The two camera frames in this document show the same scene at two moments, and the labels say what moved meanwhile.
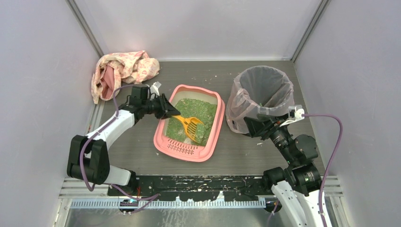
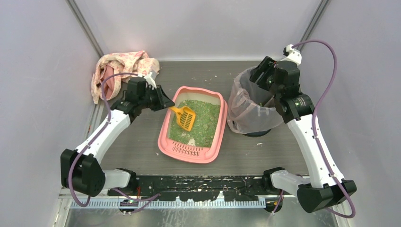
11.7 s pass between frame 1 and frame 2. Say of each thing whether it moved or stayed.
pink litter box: moved
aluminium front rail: stayed
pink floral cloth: stayed
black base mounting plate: stayed
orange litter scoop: moved
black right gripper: moved
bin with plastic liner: stayed
